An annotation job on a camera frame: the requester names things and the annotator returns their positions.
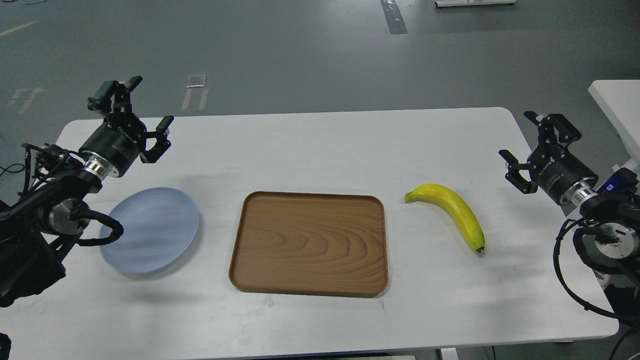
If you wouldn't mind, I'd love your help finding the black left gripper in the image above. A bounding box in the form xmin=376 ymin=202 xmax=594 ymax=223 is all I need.
xmin=78 ymin=76 xmax=175 ymax=178

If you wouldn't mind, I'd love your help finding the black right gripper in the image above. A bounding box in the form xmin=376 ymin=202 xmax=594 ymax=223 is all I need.
xmin=498 ymin=111 xmax=598 ymax=206

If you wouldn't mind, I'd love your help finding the light blue plate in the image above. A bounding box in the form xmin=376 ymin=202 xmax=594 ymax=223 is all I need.
xmin=100 ymin=187 xmax=200 ymax=276

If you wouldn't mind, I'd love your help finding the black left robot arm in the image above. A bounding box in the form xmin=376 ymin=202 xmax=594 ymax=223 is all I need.
xmin=0 ymin=76 xmax=174 ymax=308

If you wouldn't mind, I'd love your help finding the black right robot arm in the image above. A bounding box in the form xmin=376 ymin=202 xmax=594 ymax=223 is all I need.
xmin=499 ymin=111 xmax=639 ymax=329

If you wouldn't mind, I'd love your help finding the yellow banana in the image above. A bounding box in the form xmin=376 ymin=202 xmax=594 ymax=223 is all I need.
xmin=403 ymin=183 xmax=486 ymax=255

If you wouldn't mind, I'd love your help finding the white side table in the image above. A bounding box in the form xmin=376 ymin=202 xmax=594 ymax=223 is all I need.
xmin=589 ymin=79 xmax=640 ymax=174

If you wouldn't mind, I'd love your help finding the white object on floor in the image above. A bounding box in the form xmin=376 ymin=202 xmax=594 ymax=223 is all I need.
xmin=434 ymin=0 xmax=518 ymax=9

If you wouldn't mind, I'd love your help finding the brown wooden tray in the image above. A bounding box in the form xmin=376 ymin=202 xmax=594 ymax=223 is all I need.
xmin=228 ymin=191 xmax=389 ymax=298

